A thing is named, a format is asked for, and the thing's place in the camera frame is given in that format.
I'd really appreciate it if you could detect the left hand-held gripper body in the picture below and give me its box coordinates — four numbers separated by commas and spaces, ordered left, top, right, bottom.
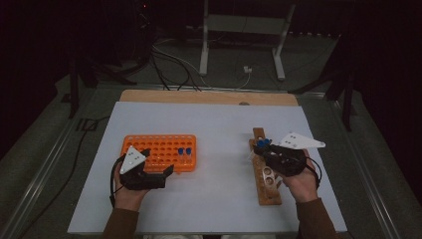
117, 144, 167, 191

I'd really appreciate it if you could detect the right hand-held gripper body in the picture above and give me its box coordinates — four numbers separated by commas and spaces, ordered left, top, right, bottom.
268, 131, 326, 177

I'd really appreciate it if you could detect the orange plastic test tube rack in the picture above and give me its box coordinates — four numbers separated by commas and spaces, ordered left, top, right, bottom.
119, 133, 197, 173

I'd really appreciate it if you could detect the wooden test tube rack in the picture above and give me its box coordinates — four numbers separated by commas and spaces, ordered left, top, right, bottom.
248, 127, 283, 206

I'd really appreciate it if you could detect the person's left hand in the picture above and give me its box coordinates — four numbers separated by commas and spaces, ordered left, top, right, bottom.
113, 164, 150, 212

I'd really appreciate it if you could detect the person's right hand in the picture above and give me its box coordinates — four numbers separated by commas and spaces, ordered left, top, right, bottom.
283, 150, 320, 204

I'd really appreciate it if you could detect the white table cover sheet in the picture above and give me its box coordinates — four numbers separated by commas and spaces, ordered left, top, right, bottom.
68, 101, 347, 233

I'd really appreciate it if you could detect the black tripod stand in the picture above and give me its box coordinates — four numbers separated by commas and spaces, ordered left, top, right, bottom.
61, 54, 137, 120
288, 33, 357, 132

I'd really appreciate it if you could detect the white metal stand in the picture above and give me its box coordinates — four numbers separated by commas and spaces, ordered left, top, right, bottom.
198, 0, 297, 82

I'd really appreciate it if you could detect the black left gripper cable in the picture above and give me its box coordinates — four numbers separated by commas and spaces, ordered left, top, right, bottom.
108, 154, 127, 208

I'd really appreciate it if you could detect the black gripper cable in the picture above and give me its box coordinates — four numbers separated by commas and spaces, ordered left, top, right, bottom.
108, 154, 127, 208
305, 156, 323, 190

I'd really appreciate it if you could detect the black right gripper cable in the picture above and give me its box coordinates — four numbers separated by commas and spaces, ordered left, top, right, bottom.
305, 156, 323, 190

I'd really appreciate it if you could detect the long black floor cable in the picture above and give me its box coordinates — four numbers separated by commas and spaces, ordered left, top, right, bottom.
18, 115, 111, 235

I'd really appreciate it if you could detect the metal floor rail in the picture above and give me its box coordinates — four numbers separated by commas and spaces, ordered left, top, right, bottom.
0, 114, 83, 239
329, 99, 403, 239

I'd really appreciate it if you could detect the white plug with cable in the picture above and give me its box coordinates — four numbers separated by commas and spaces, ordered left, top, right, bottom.
236, 65, 254, 90

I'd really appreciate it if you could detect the black floor cable bundle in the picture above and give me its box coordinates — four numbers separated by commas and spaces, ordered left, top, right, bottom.
150, 44, 208, 92

